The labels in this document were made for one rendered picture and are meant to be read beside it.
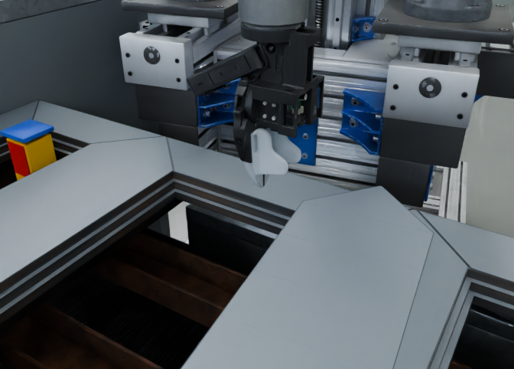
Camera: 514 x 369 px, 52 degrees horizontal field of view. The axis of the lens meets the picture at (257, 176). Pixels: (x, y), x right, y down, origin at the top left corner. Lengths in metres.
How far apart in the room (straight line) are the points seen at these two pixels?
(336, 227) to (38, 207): 0.41
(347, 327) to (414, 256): 0.15
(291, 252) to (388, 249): 0.12
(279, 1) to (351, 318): 0.33
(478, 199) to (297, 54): 2.03
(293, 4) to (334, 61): 0.47
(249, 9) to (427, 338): 0.38
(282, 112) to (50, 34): 0.72
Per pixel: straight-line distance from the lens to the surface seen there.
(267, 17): 0.56
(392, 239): 0.69
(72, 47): 1.25
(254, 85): 0.59
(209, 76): 0.63
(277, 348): 0.54
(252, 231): 0.98
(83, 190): 0.81
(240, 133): 0.61
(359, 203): 0.75
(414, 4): 0.99
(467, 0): 0.98
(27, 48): 1.18
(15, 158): 0.97
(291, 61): 0.58
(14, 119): 1.10
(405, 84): 0.88
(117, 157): 0.89
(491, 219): 2.42
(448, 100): 0.88
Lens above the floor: 1.25
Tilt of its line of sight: 30 degrees down
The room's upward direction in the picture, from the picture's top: straight up
